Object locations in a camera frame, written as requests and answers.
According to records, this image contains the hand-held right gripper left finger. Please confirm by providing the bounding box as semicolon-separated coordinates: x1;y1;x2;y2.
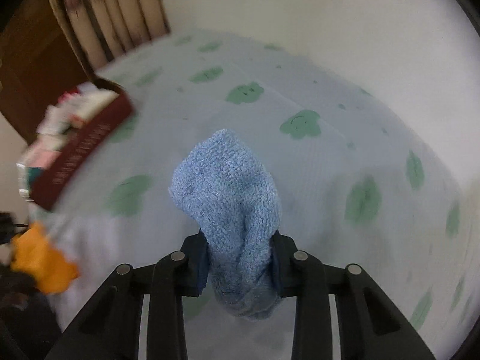
45;232;211;360

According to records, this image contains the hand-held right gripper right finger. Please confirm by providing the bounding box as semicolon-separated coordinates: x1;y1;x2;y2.
270;232;436;360

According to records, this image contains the blue fluffy sock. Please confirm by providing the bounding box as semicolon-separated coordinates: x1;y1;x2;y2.
168;128;283;321

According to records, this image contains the orange sock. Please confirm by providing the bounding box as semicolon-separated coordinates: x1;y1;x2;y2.
10;222;80;295

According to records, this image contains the dark red box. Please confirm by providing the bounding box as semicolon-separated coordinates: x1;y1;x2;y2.
17;79;135;211

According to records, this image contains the teal sock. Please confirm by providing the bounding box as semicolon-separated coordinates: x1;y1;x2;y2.
25;167;49;193

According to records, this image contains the brown wooden furniture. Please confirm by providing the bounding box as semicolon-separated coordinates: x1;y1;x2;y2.
0;0;94;147

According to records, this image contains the beige patterned curtain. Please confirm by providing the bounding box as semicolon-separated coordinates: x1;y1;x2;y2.
43;0;171;76

